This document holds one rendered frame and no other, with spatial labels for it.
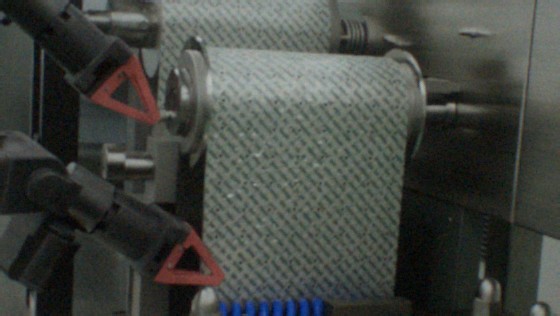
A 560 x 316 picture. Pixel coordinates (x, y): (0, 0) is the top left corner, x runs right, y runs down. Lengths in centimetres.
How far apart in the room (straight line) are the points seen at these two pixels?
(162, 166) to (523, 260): 56
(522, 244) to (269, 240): 45
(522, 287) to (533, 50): 45
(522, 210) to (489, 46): 20
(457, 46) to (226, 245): 38
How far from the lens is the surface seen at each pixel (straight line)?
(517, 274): 133
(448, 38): 115
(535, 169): 99
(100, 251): 180
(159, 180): 102
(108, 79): 97
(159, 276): 95
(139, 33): 122
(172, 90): 102
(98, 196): 92
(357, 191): 103
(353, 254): 104
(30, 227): 91
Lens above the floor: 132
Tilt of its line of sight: 7 degrees down
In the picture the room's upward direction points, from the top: 4 degrees clockwise
